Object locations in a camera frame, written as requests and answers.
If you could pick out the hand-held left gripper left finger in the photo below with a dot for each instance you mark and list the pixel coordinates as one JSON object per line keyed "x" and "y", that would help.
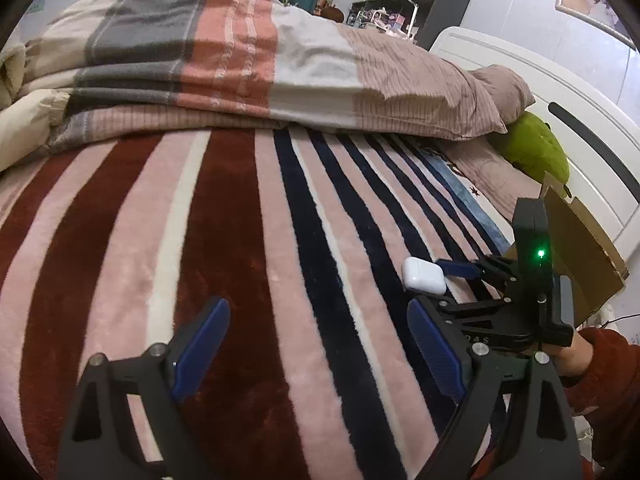
{"x": 200, "y": 350}

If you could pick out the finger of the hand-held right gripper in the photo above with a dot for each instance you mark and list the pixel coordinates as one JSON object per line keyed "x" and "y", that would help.
{"x": 457, "y": 268}
{"x": 465, "y": 312}

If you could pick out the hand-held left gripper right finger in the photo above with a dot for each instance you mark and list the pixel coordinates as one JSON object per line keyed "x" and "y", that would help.
{"x": 435, "y": 355}

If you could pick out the white earbuds case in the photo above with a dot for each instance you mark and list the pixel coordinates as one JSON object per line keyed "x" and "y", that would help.
{"x": 424, "y": 275}

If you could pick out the brown cardboard box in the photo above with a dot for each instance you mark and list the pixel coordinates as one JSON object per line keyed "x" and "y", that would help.
{"x": 575, "y": 240}

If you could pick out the person's right forearm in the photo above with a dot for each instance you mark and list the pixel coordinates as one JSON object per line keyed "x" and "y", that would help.
{"x": 610, "y": 385}

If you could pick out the person's right hand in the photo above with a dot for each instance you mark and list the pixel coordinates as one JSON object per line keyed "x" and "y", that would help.
{"x": 572, "y": 360}

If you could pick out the pink ribbed bed sheet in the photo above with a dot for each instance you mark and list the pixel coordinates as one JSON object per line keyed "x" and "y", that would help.
{"x": 485, "y": 175}

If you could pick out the striped fleece blanket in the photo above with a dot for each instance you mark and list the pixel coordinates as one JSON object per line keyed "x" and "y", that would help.
{"x": 200, "y": 240}

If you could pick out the green plush toy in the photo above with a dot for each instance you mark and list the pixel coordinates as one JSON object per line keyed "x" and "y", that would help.
{"x": 535, "y": 145}

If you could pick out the pink ribbed pillow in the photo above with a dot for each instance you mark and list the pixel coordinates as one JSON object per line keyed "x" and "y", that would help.
{"x": 505, "y": 85}

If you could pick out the white headboard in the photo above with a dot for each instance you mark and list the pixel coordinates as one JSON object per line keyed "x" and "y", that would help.
{"x": 575, "y": 110}

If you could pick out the dark bookshelf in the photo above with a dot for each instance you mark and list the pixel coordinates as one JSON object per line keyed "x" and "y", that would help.
{"x": 450, "y": 0}

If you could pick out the brown plush toy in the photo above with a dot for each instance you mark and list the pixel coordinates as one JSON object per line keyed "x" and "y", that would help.
{"x": 332, "y": 12}

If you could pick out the patchwork striped quilt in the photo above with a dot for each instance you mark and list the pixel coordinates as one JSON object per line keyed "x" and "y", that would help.
{"x": 225, "y": 60}

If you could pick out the cream blanket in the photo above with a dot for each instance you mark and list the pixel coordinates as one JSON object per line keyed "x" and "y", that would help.
{"x": 25, "y": 110}

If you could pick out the framed wall picture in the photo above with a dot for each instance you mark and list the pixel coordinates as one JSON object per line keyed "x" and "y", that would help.
{"x": 590, "y": 5}

